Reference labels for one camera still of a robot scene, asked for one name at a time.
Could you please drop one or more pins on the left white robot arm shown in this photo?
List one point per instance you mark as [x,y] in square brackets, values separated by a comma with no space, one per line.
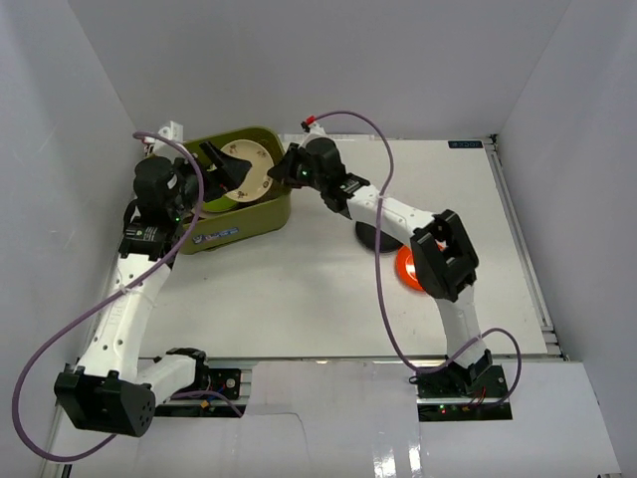
[107,392]

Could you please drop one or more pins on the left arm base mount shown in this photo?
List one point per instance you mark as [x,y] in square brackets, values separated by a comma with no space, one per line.
[221,400]

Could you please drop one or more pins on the black glossy plate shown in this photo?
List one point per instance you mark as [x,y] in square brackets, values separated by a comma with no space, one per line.
[365,235]

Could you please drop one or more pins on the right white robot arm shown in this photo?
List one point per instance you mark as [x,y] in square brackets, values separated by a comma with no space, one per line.
[444,258]

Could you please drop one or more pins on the lime green plate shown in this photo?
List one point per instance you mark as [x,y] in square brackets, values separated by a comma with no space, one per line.
[220,205]

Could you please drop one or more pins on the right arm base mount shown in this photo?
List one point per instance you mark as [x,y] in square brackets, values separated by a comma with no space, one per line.
[441,400]

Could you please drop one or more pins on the orange glossy plate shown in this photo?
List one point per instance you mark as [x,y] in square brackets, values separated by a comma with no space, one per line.
[405,270]

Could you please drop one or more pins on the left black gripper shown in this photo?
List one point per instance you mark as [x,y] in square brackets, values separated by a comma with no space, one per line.
[207,166]

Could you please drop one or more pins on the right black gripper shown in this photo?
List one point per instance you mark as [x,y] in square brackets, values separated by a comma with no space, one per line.
[285,169]

